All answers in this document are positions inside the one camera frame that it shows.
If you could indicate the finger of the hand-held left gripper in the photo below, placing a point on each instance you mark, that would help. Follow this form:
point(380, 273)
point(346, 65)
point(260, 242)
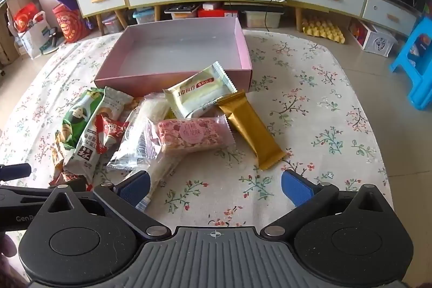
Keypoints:
point(15, 171)

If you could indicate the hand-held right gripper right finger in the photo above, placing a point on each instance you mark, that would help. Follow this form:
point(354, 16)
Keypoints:
point(297, 188)

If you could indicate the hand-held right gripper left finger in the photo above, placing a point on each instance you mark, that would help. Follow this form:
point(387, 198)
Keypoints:
point(135, 188)

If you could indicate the clear rice cracker packet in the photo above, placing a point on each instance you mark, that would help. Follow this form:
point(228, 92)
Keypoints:
point(162, 170)
point(148, 112)

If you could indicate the red candy packet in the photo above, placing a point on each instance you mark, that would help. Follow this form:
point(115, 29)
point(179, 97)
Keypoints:
point(108, 132)

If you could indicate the gold foil packet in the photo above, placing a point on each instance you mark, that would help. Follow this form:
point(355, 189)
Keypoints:
point(249, 132)

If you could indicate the pink nougat bar packet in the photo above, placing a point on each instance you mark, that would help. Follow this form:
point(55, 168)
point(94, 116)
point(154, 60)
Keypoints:
point(192, 134)

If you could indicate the green biscuit packet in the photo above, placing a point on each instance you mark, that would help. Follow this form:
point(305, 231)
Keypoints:
point(79, 119)

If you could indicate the white brown-label biscuit packet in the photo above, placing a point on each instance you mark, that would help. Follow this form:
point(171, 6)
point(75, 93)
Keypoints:
point(111, 102)

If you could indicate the cream white cake packet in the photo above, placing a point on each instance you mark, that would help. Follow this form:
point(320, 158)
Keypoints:
point(199, 95)

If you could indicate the pink cardboard box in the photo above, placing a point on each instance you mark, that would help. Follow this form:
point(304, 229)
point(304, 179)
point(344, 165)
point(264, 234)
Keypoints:
point(168, 51)

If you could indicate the person's left hand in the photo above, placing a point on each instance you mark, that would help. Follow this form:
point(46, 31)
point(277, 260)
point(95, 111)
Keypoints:
point(6, 247)

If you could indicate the floral tablecloth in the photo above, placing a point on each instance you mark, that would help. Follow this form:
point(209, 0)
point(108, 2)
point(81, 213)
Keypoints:
point(303, 99)

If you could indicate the white paper bag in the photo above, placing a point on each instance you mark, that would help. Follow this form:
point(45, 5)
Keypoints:
point(33, 41)

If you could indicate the red shopping bag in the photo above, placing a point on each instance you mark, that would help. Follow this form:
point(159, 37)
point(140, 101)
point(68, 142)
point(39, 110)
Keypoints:
point(23, 19)

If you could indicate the blue plastic stool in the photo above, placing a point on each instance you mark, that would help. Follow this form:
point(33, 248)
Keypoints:
point(422, 95)

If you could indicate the red printed bag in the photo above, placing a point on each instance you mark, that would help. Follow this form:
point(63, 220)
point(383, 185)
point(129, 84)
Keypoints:
point(69, 24)

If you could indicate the yellow egg tray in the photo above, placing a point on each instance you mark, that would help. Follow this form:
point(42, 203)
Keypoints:
point(322, 30)

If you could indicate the small clear storage box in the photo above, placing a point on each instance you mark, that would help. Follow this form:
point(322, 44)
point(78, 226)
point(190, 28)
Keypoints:
point(113, 24)

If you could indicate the white printed box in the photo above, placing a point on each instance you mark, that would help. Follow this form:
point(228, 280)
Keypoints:
point(381, 45)

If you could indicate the blue-lid storage box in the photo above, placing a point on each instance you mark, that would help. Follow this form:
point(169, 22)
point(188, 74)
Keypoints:
point(145, 18)

